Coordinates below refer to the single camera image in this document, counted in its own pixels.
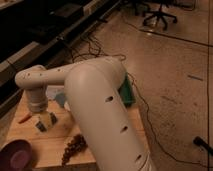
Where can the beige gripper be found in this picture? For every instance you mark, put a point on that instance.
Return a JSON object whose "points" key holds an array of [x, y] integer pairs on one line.
{"points": [[45, 119]]}

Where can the blue sponge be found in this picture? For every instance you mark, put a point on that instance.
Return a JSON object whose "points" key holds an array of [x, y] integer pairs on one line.
{"points": [[46, 121]]}

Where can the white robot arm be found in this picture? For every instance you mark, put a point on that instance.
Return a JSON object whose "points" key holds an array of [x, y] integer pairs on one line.
{"points": [[91, 89]]}

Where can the orange carrot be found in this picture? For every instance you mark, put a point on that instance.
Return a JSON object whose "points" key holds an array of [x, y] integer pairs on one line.
{"points": [[25, 118]]}

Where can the blue cloth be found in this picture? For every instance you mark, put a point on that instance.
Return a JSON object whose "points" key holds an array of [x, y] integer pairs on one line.
{"points": [[56, 94]]}

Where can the bunch of dark grapes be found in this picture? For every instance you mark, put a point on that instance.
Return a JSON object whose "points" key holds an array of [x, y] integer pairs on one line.
{"points": [[77, 145]]}

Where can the purple bowl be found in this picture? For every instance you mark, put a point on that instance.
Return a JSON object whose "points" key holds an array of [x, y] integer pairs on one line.
{"points": [[15, 156]]}

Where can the green plastic tray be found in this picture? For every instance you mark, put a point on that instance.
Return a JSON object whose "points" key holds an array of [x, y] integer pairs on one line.
{"points": [[126, 93]]}

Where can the black object on floor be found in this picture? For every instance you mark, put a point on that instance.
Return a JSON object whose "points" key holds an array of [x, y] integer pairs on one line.
{"points": [[200, 142]]}

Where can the black office chair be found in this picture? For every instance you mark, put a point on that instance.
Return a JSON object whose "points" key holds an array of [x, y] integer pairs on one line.
{"points": [[160, 14]]}

